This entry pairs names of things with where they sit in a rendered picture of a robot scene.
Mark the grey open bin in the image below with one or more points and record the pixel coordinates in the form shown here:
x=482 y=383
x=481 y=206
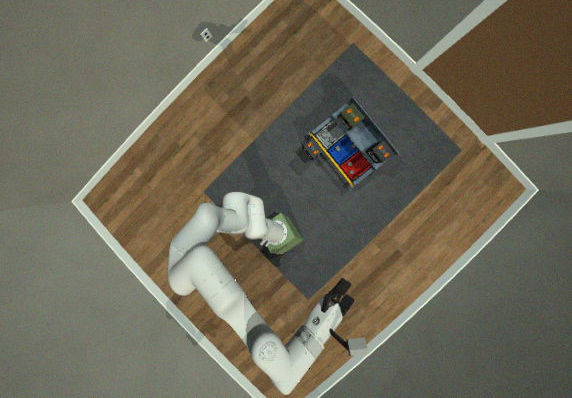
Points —
x=333 y=130

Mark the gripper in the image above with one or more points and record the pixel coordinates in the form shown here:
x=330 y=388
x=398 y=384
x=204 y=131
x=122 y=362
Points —
x=322 y=318

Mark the red bin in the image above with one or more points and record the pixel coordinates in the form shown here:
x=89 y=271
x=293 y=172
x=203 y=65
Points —
x=359 y=165

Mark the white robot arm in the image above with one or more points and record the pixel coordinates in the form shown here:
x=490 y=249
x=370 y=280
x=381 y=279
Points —
x=201 y=269

